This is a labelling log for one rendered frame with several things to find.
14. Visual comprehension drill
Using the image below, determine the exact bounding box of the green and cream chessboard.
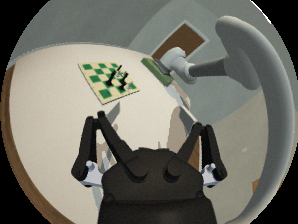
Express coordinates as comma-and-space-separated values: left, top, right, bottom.
78, 62, 140, 105

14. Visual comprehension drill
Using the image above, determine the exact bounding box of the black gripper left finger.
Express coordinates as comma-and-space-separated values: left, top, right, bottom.
71, 101, 148, 188

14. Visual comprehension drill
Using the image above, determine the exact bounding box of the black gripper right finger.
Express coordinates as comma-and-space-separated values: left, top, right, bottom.
165, 106, 228, 188

